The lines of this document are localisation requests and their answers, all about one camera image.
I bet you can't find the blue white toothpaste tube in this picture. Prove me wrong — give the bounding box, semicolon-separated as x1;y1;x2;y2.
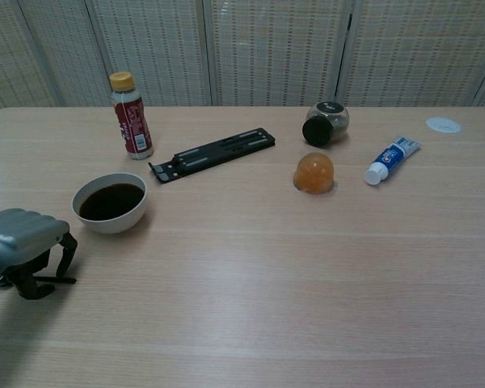
364;134;423;186

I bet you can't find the white round table grommet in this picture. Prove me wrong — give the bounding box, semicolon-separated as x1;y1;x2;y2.
425;116;463;133

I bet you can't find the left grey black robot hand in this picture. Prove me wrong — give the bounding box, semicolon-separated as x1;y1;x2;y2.
0;208;78;301

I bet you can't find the white bowl with dark liquid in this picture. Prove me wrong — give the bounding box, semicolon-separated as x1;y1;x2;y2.
71;172;148;235

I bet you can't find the glass jar with black lid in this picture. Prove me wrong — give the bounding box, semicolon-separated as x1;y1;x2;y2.
302;100;351;147

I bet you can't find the yellow-capped bottle with red label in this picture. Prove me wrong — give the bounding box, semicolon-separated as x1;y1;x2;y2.
108;71;155;161

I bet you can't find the black folding laptop stand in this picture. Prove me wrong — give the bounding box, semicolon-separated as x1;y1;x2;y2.
147;127;277;185

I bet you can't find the orange jelly cup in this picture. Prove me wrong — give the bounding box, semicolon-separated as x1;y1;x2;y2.
293;152;335;196

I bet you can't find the white woven folding screen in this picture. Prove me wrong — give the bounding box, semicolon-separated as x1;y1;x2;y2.
0;0;485;116

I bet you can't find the small black plastic spoon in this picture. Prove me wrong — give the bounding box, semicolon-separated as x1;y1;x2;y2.
0;273;78;289

